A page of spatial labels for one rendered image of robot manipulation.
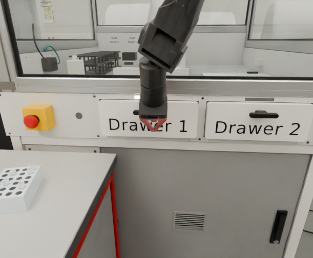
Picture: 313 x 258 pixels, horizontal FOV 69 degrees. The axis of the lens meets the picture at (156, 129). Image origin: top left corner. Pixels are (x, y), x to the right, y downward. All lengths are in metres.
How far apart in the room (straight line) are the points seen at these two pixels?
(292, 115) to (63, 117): 0.67
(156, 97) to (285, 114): 0.38
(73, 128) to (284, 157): 0.67
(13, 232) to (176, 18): 0.48
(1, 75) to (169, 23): 0.57
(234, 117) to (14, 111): 0.67
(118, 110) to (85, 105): 0.10
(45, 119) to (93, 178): 0.24
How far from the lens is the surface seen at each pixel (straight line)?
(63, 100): 0.74
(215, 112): 0.66
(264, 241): 1.02
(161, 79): 0.48
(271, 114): 0.67
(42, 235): 0.50
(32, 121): 0.72
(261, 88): 0.70
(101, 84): 0.68
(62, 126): 0.77
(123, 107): 0.67
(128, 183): 0.82
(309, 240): 1.72
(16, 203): 0.56
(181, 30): 0.40
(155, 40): 0.43
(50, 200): 0.58
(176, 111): 0.65
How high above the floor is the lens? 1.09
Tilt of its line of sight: 22 degrees down
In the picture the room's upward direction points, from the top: straight up
